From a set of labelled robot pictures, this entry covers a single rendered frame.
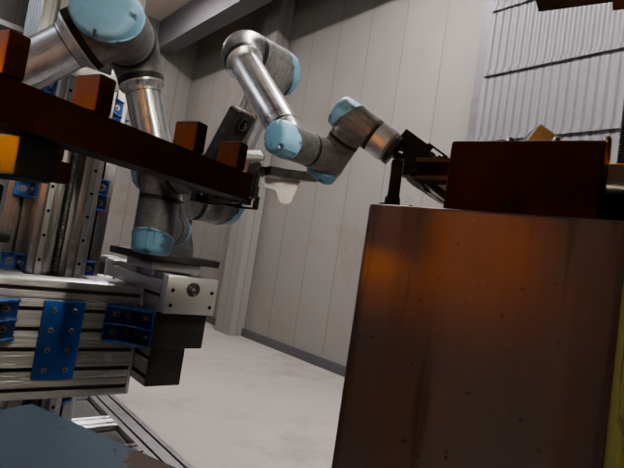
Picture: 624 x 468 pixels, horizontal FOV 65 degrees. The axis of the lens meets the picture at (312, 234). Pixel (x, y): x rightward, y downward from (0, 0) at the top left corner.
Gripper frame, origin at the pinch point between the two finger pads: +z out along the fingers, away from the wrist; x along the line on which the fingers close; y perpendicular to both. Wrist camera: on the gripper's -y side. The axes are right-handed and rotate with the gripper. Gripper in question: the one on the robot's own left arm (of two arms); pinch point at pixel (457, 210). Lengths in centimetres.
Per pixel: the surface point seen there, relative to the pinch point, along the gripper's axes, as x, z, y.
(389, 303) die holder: -65, -3, -23
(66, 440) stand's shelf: -66, -18, -51
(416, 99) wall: 264, -60, 103
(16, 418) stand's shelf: -64, -24, -55
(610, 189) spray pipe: -61, 6, -3
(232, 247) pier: 389, -134, -93
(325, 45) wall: 346, -175, 122
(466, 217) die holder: -68, -3, -14
